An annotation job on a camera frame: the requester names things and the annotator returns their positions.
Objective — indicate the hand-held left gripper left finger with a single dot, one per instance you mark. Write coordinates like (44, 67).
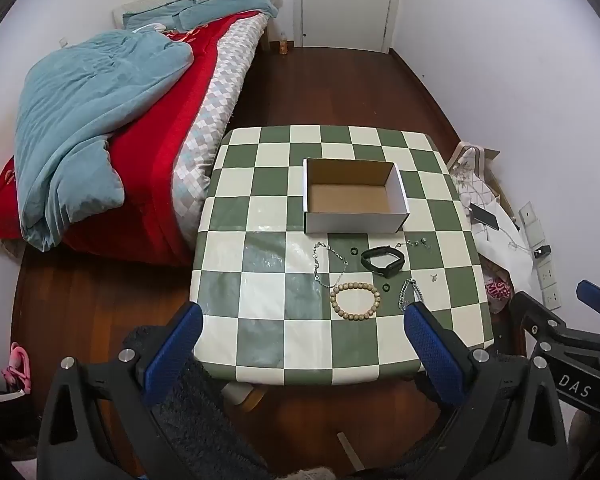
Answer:
(175, 350)

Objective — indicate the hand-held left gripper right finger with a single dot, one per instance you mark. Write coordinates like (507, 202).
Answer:
(430, 345)

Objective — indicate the black smart band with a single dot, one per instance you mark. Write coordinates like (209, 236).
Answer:
(382, 267)

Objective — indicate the white cardboard box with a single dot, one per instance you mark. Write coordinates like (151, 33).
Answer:
(355, 200)

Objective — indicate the red white patterned cloth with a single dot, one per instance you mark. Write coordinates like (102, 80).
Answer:
(497, 290)

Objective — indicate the black charger plug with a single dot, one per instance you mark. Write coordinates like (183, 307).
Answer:
(542, 251)

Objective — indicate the white patterned bag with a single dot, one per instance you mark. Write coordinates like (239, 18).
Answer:
(500, 250)

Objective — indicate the dark fluffy rug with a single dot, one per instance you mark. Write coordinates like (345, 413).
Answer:
(195, 425)

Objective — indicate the black smartphone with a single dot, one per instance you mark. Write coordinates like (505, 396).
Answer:
(486, 216)

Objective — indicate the green white checkered table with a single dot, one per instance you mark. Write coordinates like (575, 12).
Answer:
(260, 270)

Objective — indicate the pink shoe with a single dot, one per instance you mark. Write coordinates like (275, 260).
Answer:
(19, 365)

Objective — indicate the brown cardboard piece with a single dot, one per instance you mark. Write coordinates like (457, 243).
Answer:
(492, 154)

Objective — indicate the bed with red sheet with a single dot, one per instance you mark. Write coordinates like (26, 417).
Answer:
(145, 170)

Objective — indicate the checked mattress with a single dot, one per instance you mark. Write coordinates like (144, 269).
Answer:
(215, 105)

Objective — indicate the blue duvet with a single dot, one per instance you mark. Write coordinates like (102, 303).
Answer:
(90, 110)

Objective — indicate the orange drink bottle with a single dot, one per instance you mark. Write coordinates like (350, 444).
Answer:
(283, 45)

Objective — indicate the flat blue pillow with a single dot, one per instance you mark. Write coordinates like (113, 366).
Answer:
(155, 12)

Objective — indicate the rumpled blue pillow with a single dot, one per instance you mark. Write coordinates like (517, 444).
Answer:
(225, 5)

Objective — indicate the white door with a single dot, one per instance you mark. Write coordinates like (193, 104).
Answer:
(347, 5)

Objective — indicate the white wall socket plate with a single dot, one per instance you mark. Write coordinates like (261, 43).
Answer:
(550, 285)

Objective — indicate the grey wall socket plate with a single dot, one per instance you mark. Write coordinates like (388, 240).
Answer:
(532, 222)

